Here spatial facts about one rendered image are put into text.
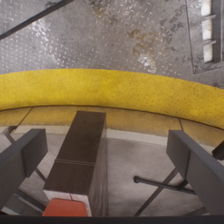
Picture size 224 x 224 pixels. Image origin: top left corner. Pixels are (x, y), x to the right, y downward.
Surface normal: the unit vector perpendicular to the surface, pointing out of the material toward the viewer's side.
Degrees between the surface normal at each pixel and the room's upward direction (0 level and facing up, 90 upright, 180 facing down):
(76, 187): 90
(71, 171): 90
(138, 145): 0
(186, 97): 0
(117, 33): 0
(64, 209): 97
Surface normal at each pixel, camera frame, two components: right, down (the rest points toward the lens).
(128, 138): 0.07, -0.77
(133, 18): -0.11, 0.63
